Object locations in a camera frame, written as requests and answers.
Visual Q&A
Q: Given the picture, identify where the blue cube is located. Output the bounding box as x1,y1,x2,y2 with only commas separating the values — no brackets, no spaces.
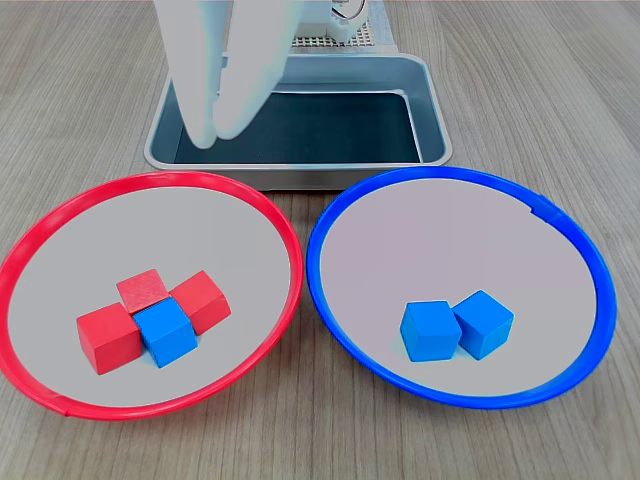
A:
452,290,516,361
132,297,200,370
399,300,463,363

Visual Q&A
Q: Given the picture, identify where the black mat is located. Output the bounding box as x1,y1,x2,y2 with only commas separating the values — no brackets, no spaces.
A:
173,91,422,165

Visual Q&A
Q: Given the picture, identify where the pale perforated plate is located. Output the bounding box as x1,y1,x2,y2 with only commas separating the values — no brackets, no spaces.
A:
291,19,376,50

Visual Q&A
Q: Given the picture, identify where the red-rimmed white plate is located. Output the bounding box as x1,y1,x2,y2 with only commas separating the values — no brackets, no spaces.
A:
0,170,305,422

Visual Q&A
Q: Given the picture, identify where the steel tray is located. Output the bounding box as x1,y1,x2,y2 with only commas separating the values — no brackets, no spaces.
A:
143,51,454,192

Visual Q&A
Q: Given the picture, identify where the red cube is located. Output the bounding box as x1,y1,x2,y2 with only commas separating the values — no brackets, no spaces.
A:
76,301,145,376
168,270,232,336
116,268,171,316

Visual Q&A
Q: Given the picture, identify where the blue-rimmed white plate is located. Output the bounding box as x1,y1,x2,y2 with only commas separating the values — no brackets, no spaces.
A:
306,166,618,411

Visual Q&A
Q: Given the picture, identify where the servo cable at arm base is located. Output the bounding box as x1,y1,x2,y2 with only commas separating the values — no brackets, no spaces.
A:
330,0,367,22

